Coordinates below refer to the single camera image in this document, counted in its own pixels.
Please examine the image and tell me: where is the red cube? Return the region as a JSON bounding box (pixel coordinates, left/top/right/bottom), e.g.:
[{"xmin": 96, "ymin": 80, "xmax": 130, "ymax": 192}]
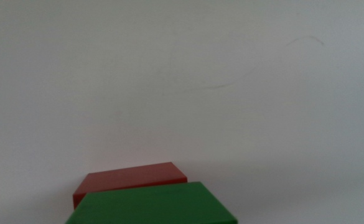
[{"xmin": 72, "ymin": 161, "xmax": 189, "ymax": 210}]

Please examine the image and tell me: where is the green cube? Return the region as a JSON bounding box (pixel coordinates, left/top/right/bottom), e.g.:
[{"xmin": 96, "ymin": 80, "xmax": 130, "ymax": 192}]
[{"xmin": 64, "ymin": 181, "xmax": 239, "ymax": 224}]

